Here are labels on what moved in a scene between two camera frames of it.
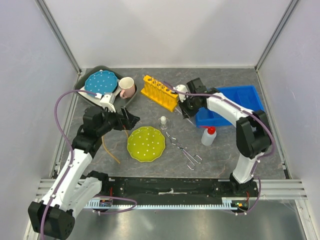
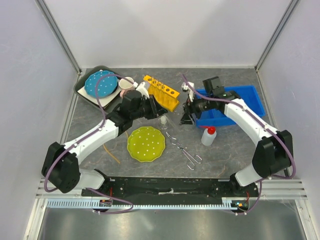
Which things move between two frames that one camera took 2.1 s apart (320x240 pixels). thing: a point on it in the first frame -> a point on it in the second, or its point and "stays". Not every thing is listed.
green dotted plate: x=145 y=144 stays
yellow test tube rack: x=160 y=93 stays
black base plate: x=173 y=188 stays
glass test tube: x=186 y=118 -> x=169 y=120
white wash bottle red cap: x=209 y=135 stays
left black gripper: x=128 y=122 -> x=153 y=104
